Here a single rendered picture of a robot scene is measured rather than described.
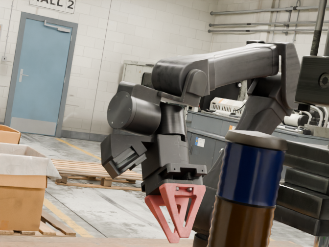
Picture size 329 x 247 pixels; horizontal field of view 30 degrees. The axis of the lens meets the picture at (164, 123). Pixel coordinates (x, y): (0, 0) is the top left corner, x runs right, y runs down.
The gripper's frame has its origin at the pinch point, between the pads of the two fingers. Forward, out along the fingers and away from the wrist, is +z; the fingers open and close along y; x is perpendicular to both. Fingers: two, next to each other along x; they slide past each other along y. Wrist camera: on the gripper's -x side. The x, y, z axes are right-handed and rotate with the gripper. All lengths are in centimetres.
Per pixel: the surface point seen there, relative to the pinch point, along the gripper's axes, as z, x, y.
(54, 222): -90, 81, -347
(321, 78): -7.6, -0.8, 36.0
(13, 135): -156, 53, -350
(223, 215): 10, -22, 48
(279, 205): 4.1, -4.3, 30.4
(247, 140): 6, -21, 50
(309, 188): 2.8, -1.7, 32.1
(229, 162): 7, -22, 49
